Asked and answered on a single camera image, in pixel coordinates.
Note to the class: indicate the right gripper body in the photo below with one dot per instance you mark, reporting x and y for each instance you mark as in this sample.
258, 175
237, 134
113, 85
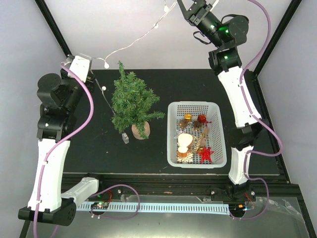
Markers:
200, 14

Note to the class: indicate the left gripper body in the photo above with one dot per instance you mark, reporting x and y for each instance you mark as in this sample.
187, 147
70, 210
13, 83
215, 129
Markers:
90, 77

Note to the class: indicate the small green christmas tree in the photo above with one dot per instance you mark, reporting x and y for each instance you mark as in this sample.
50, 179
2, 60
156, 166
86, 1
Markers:
132, 101

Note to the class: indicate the white plastic mesh basket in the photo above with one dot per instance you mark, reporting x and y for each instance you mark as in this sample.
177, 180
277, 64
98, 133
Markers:
215, 137

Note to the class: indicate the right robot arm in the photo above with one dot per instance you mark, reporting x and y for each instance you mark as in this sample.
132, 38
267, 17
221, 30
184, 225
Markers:
227, 65

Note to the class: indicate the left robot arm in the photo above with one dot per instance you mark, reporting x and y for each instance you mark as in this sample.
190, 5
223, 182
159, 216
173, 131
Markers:
66, 108

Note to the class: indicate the gold merry christmas sign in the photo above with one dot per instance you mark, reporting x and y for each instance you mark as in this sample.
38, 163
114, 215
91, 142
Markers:
196, 143

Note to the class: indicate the silver star ornament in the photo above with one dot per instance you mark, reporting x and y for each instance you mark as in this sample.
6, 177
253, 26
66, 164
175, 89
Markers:
179, 132

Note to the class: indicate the brown pine cone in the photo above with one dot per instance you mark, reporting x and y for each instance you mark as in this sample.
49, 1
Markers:
197, 125
183, 123

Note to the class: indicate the gold gift box ornament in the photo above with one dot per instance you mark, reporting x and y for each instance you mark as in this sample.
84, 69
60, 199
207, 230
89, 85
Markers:
188, 117

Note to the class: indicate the red gift box ornament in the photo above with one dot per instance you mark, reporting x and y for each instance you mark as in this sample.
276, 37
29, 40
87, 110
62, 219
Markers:
203, 119

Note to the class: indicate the burlap bow ornament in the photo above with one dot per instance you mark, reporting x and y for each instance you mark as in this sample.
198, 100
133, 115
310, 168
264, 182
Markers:
203, 140

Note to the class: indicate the white snowflake ornament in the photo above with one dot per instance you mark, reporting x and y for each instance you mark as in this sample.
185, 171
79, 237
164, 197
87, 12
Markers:
185, 160

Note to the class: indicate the small circuit board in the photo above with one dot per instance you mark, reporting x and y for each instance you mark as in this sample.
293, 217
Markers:
100, 205

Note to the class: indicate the red glitter star ornament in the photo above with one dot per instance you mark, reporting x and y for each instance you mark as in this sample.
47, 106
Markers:
205, 153

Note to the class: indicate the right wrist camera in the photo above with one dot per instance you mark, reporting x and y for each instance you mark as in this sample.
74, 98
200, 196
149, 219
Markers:
214, 4

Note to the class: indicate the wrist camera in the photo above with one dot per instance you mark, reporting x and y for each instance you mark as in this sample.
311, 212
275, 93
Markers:
214, 4
80, 66

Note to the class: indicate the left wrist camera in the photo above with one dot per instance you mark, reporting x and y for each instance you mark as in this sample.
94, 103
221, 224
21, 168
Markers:
80, 66

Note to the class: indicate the black frame post left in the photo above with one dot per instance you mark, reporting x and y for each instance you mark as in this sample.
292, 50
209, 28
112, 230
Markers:
46, 13

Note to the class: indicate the black frame post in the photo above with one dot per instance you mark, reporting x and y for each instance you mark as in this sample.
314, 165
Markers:
284, 22
46, 13

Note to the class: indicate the black frame post right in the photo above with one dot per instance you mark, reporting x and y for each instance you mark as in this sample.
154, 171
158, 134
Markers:
284, 22

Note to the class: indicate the white slotted cable duct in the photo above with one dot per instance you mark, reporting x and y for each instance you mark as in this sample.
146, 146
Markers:
186, 208

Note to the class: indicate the black front rail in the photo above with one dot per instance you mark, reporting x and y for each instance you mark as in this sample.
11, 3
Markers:
215, 187

